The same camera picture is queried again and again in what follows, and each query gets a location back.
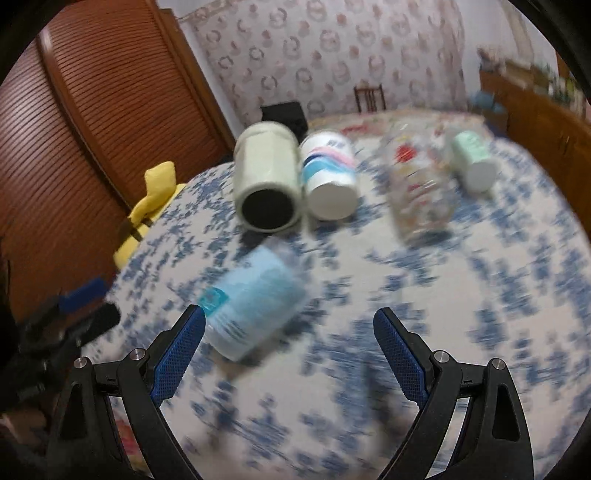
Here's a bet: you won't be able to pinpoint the clear plastic cup blue label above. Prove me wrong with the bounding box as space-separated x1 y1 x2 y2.
198 237 311 362

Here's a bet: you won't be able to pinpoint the white mint green cup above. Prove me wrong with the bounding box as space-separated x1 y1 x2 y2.
445 129 498 194

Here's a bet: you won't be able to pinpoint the white cup blue pink stripes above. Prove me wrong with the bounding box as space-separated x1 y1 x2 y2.
300 130 359 221

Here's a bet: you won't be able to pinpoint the yellow plush toy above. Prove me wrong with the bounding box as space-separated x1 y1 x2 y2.
113 161 186 271

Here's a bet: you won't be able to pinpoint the blue floral bed cover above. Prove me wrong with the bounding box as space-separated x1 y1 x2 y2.
82 133 591 480

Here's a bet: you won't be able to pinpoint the wooden louvered wardrobe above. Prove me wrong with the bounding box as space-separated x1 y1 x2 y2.
1 1 235 319

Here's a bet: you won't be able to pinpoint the pale green tumbler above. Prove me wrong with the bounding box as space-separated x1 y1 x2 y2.
232 121 303 233

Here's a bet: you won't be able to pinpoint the black bag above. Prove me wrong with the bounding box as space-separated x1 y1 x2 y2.
260 101 308 143

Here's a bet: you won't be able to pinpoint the clear glass red pattern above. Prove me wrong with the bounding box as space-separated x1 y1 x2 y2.
383 120 458 247

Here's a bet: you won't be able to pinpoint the wooden sideboard cabinet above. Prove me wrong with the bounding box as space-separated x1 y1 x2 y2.
480 70 591 231

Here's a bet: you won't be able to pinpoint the patterned pink curtain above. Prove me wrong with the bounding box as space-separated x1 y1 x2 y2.
183 1 467 125

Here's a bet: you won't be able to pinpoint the teal cloth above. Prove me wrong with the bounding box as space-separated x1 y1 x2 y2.
469 90 507 115

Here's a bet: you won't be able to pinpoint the dark wooden chair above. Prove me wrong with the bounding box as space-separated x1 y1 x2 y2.
353 84 387 113

